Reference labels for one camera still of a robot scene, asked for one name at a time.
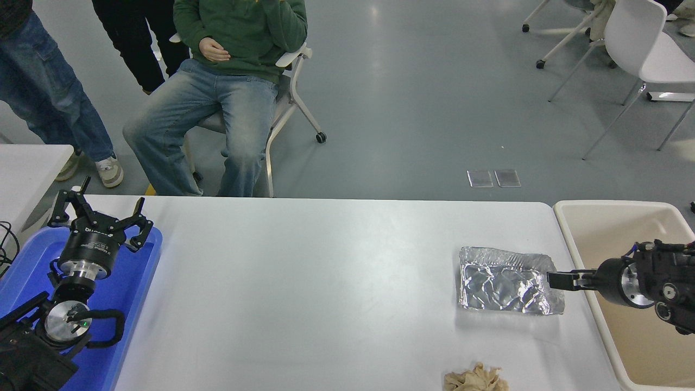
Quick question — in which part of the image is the black cable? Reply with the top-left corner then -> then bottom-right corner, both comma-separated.
0,221 -> 21,278

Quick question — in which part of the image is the white side table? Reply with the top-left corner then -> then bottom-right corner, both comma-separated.
0,143 -> 75,261

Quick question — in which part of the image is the standing person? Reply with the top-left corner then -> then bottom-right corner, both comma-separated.
91,0 -> 191,96
0,0 -> 124,188

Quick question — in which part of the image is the seated person's right hand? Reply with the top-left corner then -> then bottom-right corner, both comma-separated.
199,38 -> 231,62

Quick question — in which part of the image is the white rolling chair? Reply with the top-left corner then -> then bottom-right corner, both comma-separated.
521,0 -> 618,70

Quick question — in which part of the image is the seated person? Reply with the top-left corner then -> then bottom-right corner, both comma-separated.
122,0 -> 308,197

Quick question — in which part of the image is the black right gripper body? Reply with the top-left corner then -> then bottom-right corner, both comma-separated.
596,258 -> 634,307

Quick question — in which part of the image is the large pale bin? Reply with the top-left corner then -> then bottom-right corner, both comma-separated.
553,200 -> 695,391

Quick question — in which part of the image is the grey office chair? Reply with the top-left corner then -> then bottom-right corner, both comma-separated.
168,33 -> 327,198

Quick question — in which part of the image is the foil tray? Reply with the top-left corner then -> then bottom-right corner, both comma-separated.
459,246 -> 566,316

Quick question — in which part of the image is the white shell chair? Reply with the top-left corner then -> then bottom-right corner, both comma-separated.
548,0 -> 695,161

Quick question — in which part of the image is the crumpled tan paper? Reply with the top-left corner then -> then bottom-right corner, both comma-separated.
444,362 -> 509,391

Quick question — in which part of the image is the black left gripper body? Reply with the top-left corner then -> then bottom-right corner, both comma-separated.
59,219 -> 130,272

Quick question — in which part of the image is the blue plastic tray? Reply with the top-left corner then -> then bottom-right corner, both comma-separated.
0,225 -> 163,391

